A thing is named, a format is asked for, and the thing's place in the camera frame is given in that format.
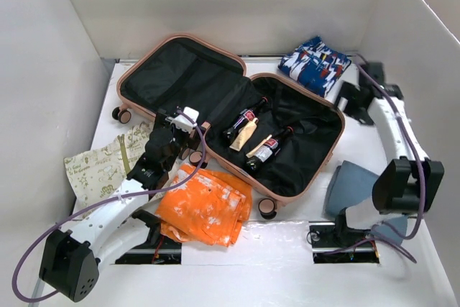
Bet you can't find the grey-blue cloth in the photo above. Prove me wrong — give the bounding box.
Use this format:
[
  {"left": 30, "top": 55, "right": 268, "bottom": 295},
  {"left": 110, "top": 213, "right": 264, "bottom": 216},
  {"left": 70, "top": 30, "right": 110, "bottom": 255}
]
[{"left": 325, "top": 160, "right": 420, "bottom": 246}]

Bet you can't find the beige cosmetic tube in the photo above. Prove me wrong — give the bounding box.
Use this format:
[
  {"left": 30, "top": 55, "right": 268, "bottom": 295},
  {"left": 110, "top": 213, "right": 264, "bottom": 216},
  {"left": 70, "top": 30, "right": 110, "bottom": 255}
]
[{"left": 229, "top": 117, "right": 259, "bottom": 152}]

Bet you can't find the orange white tie-dye garment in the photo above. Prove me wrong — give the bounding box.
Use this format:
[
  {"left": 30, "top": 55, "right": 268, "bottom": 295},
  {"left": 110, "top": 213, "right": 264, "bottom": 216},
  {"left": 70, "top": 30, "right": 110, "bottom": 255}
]
[{"left": 155, "top": 169, "right": 252, "bottom": 247}]

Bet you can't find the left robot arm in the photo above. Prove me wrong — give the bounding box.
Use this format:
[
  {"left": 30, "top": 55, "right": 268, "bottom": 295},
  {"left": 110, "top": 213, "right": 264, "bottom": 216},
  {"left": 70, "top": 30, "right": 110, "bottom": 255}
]
[{"left": 39, "top": 107, "right": 199, "bottom": 303}]

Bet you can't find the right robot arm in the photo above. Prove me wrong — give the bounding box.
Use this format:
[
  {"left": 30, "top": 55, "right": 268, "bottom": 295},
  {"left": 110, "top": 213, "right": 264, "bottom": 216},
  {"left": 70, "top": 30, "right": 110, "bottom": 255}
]
[{"left": 332, "top": 61, "right": 445, "bottom": 245}]

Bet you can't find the blue white patterned garment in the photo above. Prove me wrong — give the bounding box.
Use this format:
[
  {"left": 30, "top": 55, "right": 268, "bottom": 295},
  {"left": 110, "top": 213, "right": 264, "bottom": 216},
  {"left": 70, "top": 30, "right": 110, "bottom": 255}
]
[{"left": 278, "top": 36, "right": 351, "bottom": 98}]

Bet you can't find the pink hardshell suitcase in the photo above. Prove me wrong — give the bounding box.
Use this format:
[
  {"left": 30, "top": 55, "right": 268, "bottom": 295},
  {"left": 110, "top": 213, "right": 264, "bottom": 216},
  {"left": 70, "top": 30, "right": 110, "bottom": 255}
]
[{"left": 112, "top": 35, "right": 345, "bottom": 219}]

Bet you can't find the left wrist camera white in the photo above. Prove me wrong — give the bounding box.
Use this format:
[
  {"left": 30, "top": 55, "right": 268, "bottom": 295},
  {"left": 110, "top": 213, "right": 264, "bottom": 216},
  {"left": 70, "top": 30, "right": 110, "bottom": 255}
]
[{"left": 172, "top": 106, "right": 199, "bottom": 133}]

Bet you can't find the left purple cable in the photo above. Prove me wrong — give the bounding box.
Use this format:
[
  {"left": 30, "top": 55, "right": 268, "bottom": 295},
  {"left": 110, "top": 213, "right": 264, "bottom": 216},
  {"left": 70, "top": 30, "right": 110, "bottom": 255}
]
[{"left": 11, "top": 112, "right": 207, "bottom": 303}]

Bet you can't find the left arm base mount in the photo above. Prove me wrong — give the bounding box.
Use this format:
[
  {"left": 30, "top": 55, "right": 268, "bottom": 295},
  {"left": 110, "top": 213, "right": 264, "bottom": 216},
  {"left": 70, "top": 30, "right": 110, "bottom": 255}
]
[{"left": 115, "top": 232, "right": 182, "bottom": 265}]

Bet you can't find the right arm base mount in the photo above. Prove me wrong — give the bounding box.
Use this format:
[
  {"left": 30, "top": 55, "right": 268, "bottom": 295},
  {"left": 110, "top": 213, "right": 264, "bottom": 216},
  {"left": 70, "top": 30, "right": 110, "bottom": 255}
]
[{"left": 306, "top": 221, "right": 380, "bottom": 264}]

